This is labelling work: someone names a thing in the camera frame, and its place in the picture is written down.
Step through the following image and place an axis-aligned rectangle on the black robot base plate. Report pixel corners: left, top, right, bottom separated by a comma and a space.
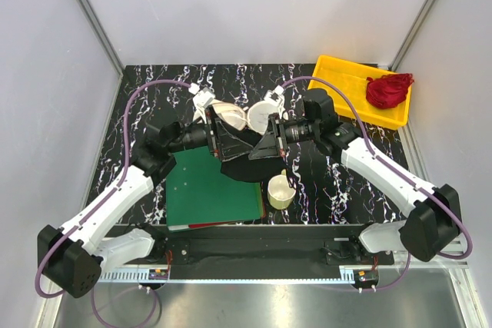
109, 224, 394, 284

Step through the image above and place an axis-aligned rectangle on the green binder folder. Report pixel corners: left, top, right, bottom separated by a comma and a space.
165, 147, 261, 231

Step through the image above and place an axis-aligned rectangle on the yellow plastic tray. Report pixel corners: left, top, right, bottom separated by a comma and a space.
308, 55, 411, 130

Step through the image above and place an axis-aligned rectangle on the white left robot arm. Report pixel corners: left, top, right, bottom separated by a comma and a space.
35, 109, 246, 298

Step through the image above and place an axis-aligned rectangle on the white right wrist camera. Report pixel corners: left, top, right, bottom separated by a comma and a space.
264, 85, 285, 114

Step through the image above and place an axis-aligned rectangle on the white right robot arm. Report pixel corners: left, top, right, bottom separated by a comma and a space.
246, 88, 463, 264

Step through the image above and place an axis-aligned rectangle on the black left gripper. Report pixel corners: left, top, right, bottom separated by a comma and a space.
168, 105, 254, 161

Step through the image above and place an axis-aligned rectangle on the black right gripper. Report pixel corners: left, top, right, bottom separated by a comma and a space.
249, 114, 319, 161

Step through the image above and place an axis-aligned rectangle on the black bra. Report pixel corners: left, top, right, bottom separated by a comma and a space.
221, 129, 287, 183

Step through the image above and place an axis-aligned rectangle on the pale green ceramic mug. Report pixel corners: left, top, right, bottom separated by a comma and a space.
268, 170, 296, 210

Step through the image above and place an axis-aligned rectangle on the red cloth bundle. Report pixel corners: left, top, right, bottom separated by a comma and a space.
366, 73, 414, 109

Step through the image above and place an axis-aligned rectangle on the white mesh laundry bag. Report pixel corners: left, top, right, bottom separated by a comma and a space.
193, 96, 284, 134

